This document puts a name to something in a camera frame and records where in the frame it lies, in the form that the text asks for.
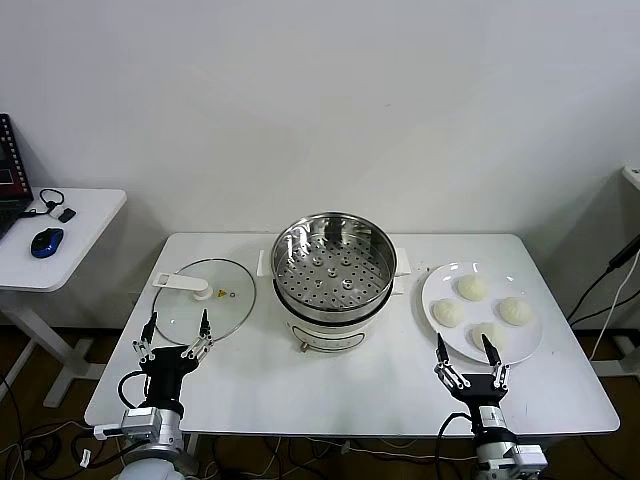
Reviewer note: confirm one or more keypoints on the round white plate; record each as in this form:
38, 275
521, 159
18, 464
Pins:
520, 345

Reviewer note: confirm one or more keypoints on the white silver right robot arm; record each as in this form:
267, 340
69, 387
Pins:
492, 432

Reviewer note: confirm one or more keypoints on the blue black computer mouse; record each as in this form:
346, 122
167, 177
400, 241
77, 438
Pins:
47, 242

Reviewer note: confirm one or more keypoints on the white steamed baozi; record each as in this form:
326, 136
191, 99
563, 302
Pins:
471, 287
447, 312
515, 310
480, 334

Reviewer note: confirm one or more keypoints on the black laptop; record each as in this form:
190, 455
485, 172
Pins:
15, 175

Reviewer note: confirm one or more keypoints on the white table leg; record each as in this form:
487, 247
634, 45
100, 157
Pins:
192, 442

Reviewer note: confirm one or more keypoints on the perforated stainless steel steamer basket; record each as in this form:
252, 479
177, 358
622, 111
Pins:
330, 270

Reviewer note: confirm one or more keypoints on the white side table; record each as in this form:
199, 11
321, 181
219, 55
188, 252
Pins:
75, 250

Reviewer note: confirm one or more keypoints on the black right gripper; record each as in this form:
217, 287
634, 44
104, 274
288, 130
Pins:
480, 390

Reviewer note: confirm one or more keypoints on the white electric cooker pot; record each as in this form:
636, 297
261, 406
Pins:
330, 336

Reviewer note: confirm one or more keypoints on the small black dongle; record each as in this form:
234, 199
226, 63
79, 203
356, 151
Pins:
67, 215

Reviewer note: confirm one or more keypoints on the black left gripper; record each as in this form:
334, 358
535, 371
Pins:
167, 372

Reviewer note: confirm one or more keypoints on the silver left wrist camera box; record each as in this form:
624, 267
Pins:
140, 424

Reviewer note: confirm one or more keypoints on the white desk with foot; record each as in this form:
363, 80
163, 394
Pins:
632, 175

